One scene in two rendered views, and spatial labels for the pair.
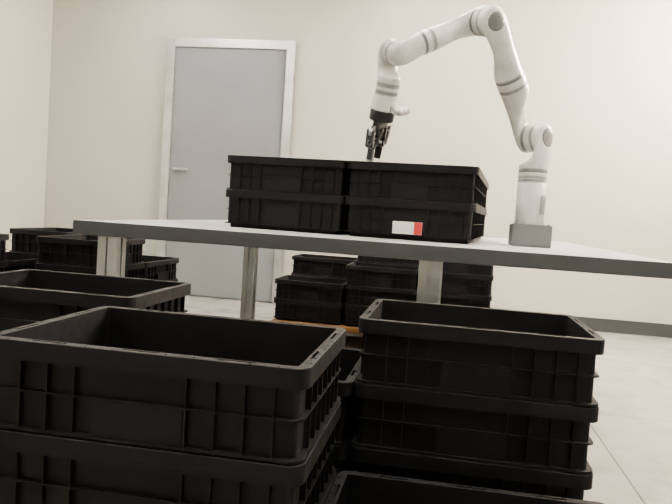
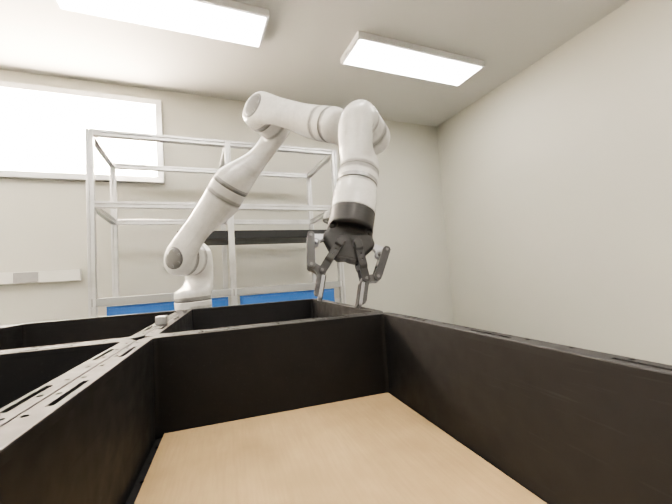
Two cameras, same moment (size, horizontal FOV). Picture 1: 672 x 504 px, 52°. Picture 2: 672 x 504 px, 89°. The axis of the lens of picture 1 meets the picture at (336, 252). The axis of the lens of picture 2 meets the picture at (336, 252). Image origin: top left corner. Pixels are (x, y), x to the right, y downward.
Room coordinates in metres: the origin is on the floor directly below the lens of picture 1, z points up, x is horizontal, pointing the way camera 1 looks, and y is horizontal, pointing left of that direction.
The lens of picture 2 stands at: (2.41, 0.35, 0.98)
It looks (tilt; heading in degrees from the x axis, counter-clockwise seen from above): 4 degrees up; 238
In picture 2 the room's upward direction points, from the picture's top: 4 degrees counter-clockwise
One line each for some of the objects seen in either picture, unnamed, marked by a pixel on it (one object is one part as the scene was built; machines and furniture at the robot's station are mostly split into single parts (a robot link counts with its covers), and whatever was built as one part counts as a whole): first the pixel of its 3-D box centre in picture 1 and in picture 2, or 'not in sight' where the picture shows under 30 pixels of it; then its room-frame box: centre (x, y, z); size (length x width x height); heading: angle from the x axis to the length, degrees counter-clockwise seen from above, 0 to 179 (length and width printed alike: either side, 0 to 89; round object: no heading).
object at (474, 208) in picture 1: (414, 220); not in sight; (2.21, -0.24, 0.76); 0.40 x 0.30 x 0.12; 76
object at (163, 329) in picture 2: (417, 171); (263, 316); (2.21, -0.24, 0.92); 0.40 x 0.30 x 0.02; 76
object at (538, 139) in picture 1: (535, 150); (191, 273); (2.26, -0.63, 1.01); 0.09 x 0.09 x 0.17; 40
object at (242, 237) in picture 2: not in sight; (260, 237); (1.49, -2.28, 1.32); 1.20 x 0.45 x 0.06; 171
